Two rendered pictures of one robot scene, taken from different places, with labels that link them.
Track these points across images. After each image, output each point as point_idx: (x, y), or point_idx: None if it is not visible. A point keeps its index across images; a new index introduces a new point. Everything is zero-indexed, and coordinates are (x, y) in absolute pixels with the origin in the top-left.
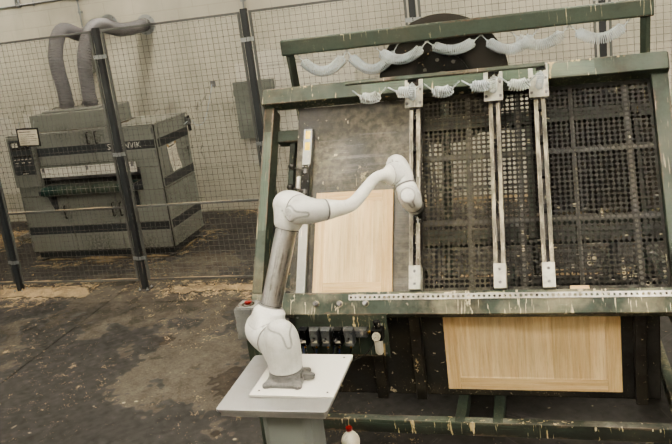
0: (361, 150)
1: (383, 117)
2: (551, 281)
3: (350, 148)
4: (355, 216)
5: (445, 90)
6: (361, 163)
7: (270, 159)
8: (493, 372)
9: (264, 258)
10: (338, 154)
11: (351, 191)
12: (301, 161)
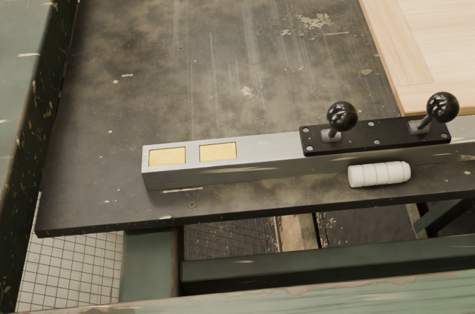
0: (230, 35)
1: (128, 4)
2: None
3: (223, 59)
4: (452, 13)
5: None
6: (273, 30)
7: (288, 286)
8: None
9: None
10: (244, 84)
11: (374, 29)
12: (276, 189)
